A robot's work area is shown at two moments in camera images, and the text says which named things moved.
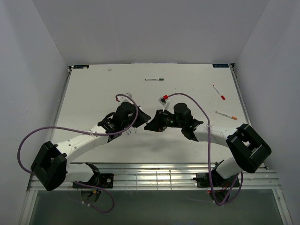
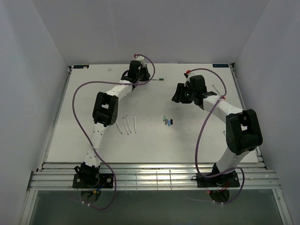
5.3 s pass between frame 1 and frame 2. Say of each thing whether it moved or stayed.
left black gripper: moved
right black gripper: moved
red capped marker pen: stayed
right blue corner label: stayed
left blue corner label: stayed
